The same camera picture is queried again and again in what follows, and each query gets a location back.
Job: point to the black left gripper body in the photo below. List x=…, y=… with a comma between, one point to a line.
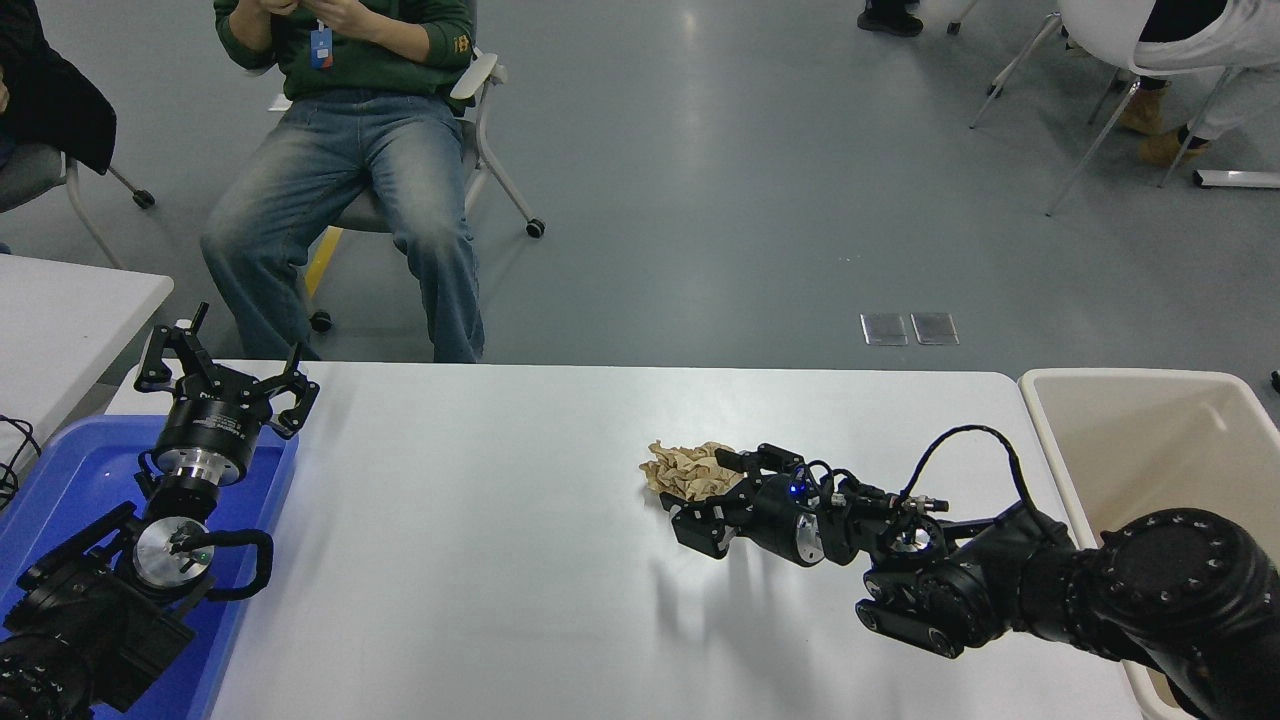
x=215, y=425

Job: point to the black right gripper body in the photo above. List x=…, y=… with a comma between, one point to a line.
x=775, y=515

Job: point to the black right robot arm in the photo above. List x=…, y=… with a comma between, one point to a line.
x=1150, y=590

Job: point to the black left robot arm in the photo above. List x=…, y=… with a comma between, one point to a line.
x=95, y=620

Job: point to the person's right hand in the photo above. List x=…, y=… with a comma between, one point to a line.
x=276, y=7

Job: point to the person's left hand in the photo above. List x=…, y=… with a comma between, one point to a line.
x=346, y=13

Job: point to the crumpled tan paper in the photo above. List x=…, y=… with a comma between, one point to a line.
x=680, y=470

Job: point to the white side table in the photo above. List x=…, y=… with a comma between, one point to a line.
x=60, y=330

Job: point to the blue plastic tray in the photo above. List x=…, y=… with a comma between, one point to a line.
x=70, y=470

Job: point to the metal floor plate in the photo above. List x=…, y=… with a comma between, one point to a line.
x=935, y=329
x=885, y=330

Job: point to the person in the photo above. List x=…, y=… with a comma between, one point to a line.
x=330, y=180
x=50, y=90
x=1220, y=40
x=890, y=18

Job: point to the grey wheeled office chair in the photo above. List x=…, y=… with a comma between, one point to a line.
x=30, y=170
x=480, y=80

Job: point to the white paper scrap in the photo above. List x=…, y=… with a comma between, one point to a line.
x=279, y=102

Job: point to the large beige plastic bin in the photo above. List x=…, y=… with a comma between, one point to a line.
x=1150, y=440

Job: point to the white chair with metal legs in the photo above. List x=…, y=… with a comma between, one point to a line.
x=1100, y=30

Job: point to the white metal bar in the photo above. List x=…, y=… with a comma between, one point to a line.
x=1240, y=179

